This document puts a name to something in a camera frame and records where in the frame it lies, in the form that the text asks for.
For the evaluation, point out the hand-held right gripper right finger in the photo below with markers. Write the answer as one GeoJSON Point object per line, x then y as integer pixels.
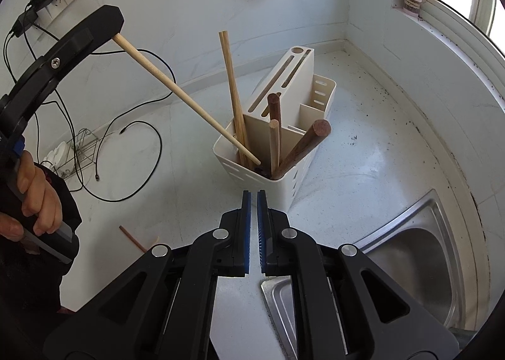
{"type": "Point", "coordinates": [261, 225]}

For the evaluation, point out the person's left forearm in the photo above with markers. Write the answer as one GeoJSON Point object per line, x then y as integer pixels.
{"type": "Point", "coordinates": [31, 285]}

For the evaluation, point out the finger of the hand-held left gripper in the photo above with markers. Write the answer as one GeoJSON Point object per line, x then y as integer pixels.
{"type": "Point", "coordinates": [79, 42]}

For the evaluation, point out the cream plastic utensil holder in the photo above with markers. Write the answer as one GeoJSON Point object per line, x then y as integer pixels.
{"type": "Point", "coordinates": [307, 79]}

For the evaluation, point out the person's left hand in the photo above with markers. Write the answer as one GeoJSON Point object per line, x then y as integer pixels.
{"type": "Point", "coordinates": [41, 202]}

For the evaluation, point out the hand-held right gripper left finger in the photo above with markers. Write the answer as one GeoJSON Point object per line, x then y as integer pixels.
{"type": "Point", "coordinates": [246, 225]}

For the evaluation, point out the stainless steel sink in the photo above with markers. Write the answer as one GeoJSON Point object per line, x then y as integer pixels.
{"type": "Point", "coordinates": [414, 257]}

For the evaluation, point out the light wooden chopstick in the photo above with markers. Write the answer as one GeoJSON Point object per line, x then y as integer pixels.
{"type": "Point", "coordinates": [177, 91]}
{"type": "Point", "coordinates": [232, 87]}
{"type": "Point", "coordinates": [274, 147]}

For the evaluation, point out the window frame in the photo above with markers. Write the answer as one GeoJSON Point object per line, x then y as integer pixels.
{"type": "Point", "coordinates": [453, 8]}

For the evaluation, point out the brown wooden chopstick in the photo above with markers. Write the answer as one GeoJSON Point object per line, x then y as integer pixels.
{"type": "Point", "coordinates": [274, 107]}
{"type": "Point", "coordinates": [132, 239]}
{"type": "Point", "coordinates": [303, 147]}

